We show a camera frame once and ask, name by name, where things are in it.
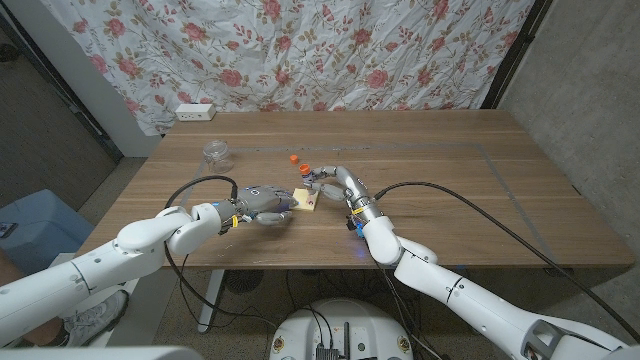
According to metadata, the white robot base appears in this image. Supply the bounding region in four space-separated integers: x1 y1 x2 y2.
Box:
268 298 416 360

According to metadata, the orange white glue stick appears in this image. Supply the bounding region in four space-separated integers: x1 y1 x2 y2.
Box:
298 163 317 189

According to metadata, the black backdrop pole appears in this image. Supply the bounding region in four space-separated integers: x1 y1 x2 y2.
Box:
480 0 554 110

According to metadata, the yellow sticky note pad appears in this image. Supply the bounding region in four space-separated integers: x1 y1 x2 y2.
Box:
292 187 321 213

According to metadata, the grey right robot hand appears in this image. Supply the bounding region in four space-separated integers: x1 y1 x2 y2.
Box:
304 165 386 223

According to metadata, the grey sneaker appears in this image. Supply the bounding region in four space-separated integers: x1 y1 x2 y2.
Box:
60 289 130 348

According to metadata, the black round floor fan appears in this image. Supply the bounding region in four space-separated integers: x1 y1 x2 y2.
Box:
222 269 265 295

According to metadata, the person's bare leg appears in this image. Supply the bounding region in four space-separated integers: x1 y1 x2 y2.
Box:
0 249 67 348

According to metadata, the white power strip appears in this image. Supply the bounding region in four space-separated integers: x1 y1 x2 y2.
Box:
174 102 217 122

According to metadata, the floral printed backdrop cloth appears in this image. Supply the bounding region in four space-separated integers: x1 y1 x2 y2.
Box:
39 0 536 137

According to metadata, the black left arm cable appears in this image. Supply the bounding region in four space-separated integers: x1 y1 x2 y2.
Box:
163 174 277 330

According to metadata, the blue grey bin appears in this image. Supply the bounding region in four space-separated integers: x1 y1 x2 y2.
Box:
0 188 97 275

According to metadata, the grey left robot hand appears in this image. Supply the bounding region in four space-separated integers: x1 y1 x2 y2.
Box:
232 185 300 227

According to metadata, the clear glass jar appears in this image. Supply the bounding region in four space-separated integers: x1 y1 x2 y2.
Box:
201 139 235 175

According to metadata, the white table leg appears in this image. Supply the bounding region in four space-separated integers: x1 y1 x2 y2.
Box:
197 268 227 335

